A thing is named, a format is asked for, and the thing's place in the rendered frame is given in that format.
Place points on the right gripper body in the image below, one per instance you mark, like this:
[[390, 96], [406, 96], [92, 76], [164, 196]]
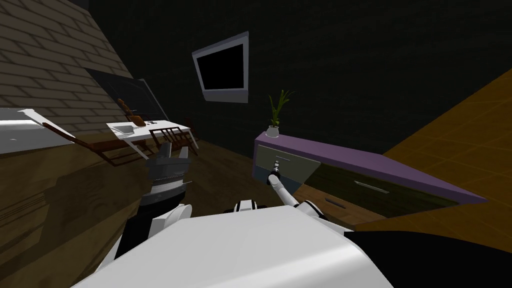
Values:
[[276, 168]]

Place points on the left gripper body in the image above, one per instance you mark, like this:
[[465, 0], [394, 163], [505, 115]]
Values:
[[168, 167]]

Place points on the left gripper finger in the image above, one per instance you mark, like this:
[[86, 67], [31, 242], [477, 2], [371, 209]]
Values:
[[164, 151], [183, 153]]

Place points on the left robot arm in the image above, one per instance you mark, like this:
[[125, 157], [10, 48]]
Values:
[[160, 208]]

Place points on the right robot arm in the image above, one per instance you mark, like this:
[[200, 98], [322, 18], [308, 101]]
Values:
[[286, 195]]

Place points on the brown wooden chair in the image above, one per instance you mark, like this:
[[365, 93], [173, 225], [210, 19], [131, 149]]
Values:
[[176, 138], [100, 148]]

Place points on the grey drawer front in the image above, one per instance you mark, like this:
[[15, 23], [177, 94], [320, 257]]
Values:
[[298, 166]]

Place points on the white desk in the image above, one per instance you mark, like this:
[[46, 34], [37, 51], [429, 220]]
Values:
[[156, 130]]

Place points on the green plant in white pot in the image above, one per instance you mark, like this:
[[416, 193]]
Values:
[[274, 120]]

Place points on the dark window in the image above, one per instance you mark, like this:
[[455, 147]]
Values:
[[132, 94]]

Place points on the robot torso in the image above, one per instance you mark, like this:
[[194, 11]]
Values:
[[256, 248]]

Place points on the purple cabinet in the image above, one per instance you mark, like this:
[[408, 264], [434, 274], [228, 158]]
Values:
[[360, 162]]

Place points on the white table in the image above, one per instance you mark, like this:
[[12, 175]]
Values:
[[24, 134]]

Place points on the grey-framed black wall picture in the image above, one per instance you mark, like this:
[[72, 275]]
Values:
[[224, 66]]

